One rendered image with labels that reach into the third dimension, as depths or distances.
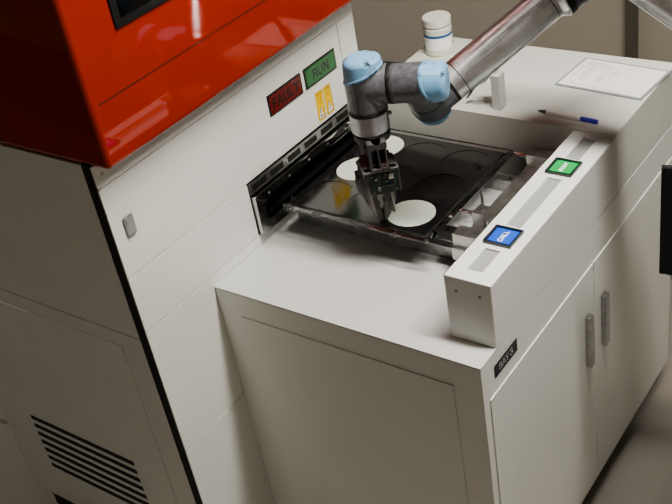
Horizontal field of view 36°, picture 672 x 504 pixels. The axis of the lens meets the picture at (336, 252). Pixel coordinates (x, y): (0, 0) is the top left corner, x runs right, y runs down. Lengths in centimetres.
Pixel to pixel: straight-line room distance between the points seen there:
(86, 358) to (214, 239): 39
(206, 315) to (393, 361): 44
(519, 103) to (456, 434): 78
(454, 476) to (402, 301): 36
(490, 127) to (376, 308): 55
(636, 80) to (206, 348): 111
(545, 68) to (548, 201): 57
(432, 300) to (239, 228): 45
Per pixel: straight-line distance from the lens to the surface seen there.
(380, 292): 205
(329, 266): 215
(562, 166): 210
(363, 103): 193
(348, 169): 231
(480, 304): 183
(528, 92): 240
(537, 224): 194
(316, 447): 230
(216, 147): 209
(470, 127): 236
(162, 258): 203
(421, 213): 212
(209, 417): 228
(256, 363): 223
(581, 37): 435
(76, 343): 228
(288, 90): 224
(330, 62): 235
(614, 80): 242
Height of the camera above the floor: 204
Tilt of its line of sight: 34 degrees down
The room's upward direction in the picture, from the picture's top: 11 degrees counter-clockwise
